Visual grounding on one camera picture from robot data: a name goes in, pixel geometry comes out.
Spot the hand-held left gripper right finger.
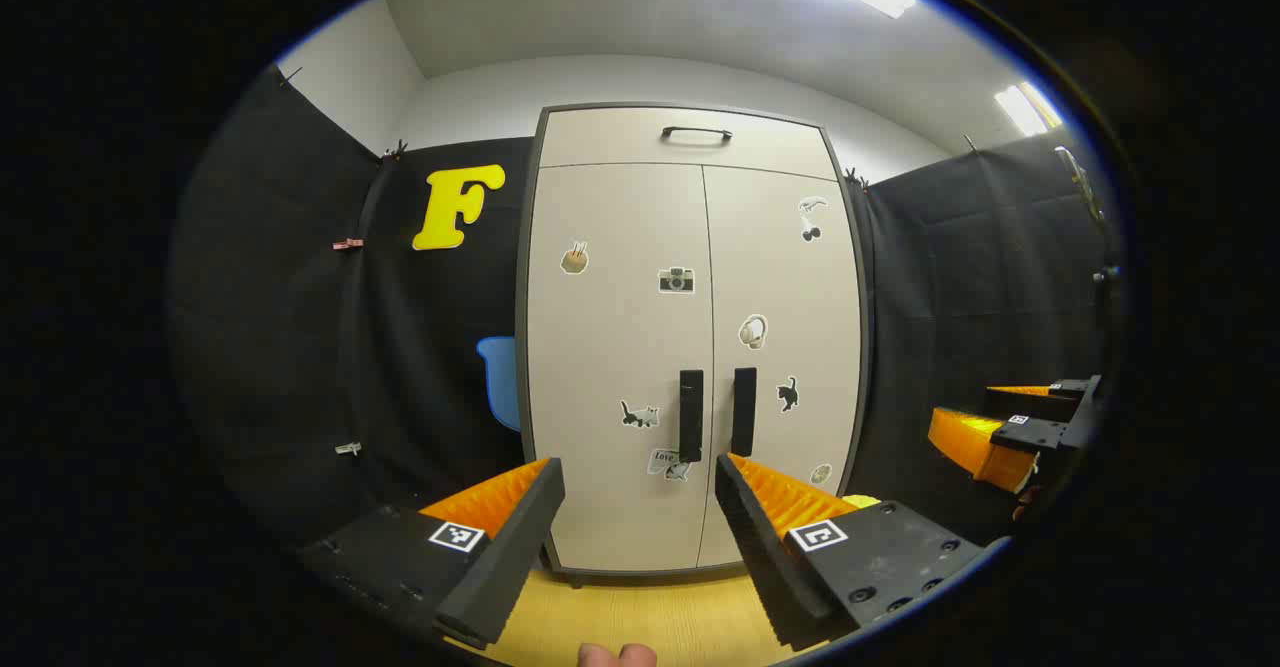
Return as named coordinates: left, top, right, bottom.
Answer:
left=714, top=452, right=1003, bottom=652

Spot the black backdrop cloth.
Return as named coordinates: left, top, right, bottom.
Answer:
left=168, top=62, right=1126, bottom=548

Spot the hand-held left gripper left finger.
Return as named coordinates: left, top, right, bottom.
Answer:
left=298, top=457, right=567, bottom=650

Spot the beige cabinet drawer front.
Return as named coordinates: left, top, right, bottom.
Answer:
left=538, top=107, right=839, bottom=182

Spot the beige double-door shoe cabinet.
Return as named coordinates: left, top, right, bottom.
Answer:
left=515, top=102, right=873, bottom=588

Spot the beige cabinet door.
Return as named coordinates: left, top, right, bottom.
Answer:
left=697, top=165, right=863, bottom=568
left=527, top=163, right=716, bottom=573

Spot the small ceiling light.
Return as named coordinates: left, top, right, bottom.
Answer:
left=995, top=82, right=1064, bottom=138

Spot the blue plastic chair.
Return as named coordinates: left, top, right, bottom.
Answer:
left=476, top=336, right=523, bottom=433

